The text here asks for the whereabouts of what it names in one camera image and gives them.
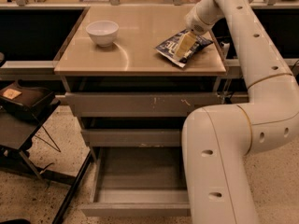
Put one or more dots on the blue Kettle chip bag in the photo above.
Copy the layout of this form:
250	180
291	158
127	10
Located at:
167	48

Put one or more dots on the dark side table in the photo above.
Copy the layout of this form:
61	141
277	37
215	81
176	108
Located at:
15	134

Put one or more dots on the grey open bottom drawer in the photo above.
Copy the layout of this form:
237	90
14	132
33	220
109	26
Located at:
138	182

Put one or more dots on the grey drawer cabinet with top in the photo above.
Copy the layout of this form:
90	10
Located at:
132	64

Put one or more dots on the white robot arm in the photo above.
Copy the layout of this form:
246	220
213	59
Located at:
216	138

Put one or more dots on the white ceramic bowl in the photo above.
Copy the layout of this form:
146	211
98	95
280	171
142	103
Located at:
103	33

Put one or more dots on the white spray bottle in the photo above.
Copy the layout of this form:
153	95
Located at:
225	48

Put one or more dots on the grey top drawer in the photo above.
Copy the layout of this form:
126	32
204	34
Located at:
138	105

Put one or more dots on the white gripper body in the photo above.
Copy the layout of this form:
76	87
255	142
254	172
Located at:
195	22

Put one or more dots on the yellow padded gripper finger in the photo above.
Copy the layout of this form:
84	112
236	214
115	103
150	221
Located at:
185	43

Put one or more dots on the black tray with tan note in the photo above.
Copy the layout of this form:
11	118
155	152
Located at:
25	103

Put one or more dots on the grey middle drawer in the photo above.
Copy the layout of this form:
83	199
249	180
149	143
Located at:
132	137

